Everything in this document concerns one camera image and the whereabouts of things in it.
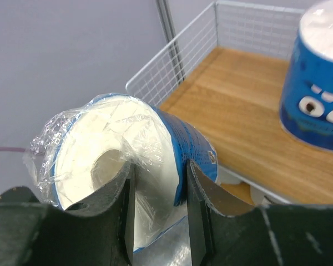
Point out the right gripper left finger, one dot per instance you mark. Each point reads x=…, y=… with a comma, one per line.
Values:
x=98, y=230

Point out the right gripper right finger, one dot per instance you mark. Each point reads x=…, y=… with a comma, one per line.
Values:
x=224, y=230

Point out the blue roll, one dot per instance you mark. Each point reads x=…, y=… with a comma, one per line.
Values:
x=80, y=150
x=306, y=103

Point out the white wire wooden shelf rack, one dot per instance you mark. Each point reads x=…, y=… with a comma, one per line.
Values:
x=223, y=73

